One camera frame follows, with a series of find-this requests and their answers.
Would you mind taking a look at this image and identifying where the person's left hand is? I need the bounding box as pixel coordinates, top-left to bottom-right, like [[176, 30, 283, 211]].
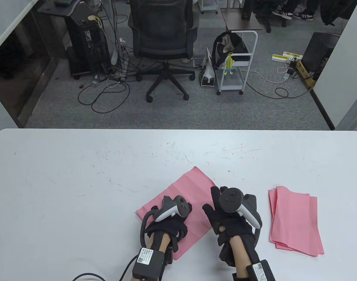
[[145, 202, 193, 253]]

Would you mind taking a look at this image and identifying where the person's right hand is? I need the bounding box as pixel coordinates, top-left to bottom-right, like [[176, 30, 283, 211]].
[[202, 186, 257, 247]]

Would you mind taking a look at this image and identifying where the grey hand controller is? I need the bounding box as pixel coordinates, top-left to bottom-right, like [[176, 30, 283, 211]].
[[140, 196, 190, 249], [219, 188, 262, 249]]

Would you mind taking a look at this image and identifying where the pink paper sheet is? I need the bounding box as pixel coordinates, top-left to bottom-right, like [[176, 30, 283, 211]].
[[268, 189, 277, 245]]

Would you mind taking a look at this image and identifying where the pink cloth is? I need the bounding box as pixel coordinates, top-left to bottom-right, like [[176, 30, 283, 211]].
[[136, 166, 217, 260], [271, 186, 325, 257]]

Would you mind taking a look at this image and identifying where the person's left forearm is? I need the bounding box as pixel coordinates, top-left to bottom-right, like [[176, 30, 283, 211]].
[[146, 232, 172, 252]]

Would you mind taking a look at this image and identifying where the white rolling cart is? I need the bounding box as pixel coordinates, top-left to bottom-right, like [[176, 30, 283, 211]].
[[216, 30, 258, 95]]

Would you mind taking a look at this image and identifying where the white shopping bag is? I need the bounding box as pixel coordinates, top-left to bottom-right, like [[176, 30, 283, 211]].
[[199, 47, 216, 88]]

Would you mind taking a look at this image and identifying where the yellow toy figure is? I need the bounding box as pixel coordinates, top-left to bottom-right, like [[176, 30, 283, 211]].
[[223, 52, 235, 76]]

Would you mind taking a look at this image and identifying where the black bag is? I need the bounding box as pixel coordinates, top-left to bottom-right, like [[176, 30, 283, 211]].
[[211, 32, 251, 70]]

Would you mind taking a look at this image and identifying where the black computer tower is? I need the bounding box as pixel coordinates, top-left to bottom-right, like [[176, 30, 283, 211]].
[[79, 21, 112, 76]]

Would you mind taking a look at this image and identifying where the black mesh office chair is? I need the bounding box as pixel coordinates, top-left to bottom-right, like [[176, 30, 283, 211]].
[[128, 0, 200, 103]]

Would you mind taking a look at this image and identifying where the black computer case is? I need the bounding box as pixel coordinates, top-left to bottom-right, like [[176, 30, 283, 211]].
[[301, 32, 341, 74]]

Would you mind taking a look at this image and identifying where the black swivel chair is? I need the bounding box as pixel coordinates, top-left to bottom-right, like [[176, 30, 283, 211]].
[[253, 0, 287, 33]]

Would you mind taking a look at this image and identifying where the brown side table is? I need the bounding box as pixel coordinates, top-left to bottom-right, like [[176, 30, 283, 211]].
[[220, 8, 263, 32]]

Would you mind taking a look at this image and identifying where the black bottle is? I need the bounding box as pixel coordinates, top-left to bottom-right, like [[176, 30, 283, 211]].
[[242, 0, 252, 21]]

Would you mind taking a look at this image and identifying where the small white cart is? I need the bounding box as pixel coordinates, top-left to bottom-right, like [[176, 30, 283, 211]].
[[198, 0, 219, 15]]

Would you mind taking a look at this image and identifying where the black hanging garment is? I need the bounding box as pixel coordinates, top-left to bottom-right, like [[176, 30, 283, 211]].
[[320, 0, 357, 26]]

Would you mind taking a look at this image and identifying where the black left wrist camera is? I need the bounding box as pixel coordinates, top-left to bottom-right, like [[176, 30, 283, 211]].
[[132, 247, 165, 279]]

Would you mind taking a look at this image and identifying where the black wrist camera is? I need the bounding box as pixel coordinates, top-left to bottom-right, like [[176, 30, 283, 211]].
[[132, 247, 165, 279], [232, 260, 276, 281]]

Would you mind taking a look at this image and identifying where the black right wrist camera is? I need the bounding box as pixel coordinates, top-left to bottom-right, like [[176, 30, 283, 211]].
[[232, 260, 276, 281]]

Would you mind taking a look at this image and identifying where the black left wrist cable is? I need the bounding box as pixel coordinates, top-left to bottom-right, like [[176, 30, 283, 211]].
[[72, 255, 139, 281]]

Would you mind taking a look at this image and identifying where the black looped floor cable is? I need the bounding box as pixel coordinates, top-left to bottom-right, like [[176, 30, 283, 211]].
[[78, 79, 131, 114]]

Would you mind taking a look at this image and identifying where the white floor cable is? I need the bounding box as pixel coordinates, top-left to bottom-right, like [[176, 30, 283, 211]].
[[249, 67, 290, 84]]

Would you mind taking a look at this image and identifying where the tangle of hanging cables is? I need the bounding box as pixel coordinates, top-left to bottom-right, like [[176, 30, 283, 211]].
[[94, 0, 130, 82]]

